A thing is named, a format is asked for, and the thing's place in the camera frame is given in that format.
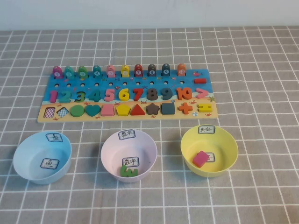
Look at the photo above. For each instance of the teal heart piece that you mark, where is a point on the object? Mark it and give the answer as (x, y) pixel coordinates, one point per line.
(92, 109)

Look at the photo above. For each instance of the orange plus sign piece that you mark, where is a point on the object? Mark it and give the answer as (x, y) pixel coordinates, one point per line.
(186, 108)

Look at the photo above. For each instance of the yellow number 6 piece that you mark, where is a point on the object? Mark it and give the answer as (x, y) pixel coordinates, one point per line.
(121, 95)

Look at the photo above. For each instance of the magenta fish piece 1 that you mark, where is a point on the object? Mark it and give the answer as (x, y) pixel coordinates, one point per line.
(57, 72)

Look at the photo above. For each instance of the orange fish piece 10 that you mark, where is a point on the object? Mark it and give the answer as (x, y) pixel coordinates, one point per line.
(181, 70)

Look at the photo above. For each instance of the dark teal fish piece 4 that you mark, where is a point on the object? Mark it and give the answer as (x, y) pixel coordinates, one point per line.
(97, 71)

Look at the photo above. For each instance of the red triangle piece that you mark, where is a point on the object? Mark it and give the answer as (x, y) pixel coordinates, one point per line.
(138, 111)

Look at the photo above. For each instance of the pink plastic bowl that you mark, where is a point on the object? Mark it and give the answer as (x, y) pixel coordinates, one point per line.
(112, 149)

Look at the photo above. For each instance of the green number 3 piece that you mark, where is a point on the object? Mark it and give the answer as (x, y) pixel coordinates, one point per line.
(122, 171)

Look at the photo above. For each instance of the red number 7 piece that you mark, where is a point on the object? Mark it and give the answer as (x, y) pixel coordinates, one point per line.
(139, 91)

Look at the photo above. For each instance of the yellow equals sign piece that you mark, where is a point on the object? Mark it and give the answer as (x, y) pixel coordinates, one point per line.
(204, 105)

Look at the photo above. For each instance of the yellow fish piece 6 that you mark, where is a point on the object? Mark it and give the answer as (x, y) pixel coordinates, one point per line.
(125, 71)

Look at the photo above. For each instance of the green circle piece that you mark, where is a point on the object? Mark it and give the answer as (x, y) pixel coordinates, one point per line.
(77, 110)

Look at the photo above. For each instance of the pink fish piece 5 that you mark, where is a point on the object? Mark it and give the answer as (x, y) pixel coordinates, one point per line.
(111, 71)

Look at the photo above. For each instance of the yellow plastic bowl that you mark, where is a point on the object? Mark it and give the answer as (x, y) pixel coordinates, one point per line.
(222, 144)

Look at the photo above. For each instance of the brown fish piece 8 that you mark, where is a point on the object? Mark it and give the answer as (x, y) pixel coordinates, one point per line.
(152, 70)

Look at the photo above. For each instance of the brown number 8 piece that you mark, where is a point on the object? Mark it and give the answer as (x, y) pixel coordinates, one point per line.
(152, 94)

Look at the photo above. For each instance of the pink greater-than sign piece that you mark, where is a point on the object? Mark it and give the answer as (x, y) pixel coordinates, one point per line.
(205, 93)

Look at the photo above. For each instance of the dark blue square piece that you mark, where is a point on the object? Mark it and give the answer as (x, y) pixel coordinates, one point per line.
(168, 109)

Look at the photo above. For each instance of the teal number 4 piece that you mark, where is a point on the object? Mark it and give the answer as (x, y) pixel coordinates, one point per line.
(96, 96)

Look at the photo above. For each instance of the dark blue number 9 piece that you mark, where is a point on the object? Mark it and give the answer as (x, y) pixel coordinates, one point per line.
(170, 93)

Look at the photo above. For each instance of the pink number 5 piece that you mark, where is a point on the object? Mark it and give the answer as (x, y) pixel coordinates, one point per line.
(108, 93)

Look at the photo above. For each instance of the pink trapezoid piece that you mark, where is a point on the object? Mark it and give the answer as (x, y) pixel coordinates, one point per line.
(107, 110)

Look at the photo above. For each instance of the green fish piece 3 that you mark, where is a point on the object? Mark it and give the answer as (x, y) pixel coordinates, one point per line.
(82, 72)

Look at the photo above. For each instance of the magenta number 1 piece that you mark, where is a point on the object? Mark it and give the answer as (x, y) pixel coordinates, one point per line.
(53, 96)

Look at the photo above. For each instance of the brown star piece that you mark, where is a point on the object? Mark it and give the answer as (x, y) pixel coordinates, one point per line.
(153, 109)

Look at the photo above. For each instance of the red minus sign piece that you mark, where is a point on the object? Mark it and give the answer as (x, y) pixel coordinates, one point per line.
(200, 81)

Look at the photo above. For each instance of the wooden number puzzle board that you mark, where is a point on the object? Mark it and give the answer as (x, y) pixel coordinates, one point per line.
(187, 79)

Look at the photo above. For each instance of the red fish piece 7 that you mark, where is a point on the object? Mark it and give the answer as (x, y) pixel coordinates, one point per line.
(138, 70)

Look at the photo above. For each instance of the orange number 10 piece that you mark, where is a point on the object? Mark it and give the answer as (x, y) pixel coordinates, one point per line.
(179, 93)

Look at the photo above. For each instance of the teal number 2 piece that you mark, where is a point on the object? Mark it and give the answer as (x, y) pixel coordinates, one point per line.
(64, 100)

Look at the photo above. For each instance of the light blue plastic bowl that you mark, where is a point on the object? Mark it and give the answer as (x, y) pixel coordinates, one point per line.
(28, 151)

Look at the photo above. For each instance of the dark blue fish piece 9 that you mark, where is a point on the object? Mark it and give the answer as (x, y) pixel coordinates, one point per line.
(165, 70)

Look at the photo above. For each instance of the yellow pentagon piece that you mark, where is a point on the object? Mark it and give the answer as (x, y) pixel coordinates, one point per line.
(123, 110)

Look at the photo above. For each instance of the teal fish piece 2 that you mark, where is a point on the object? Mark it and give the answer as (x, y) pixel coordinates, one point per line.
(69, 72)

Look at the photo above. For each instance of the magenta rectangle block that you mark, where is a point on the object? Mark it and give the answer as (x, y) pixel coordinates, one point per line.
(200, 158)

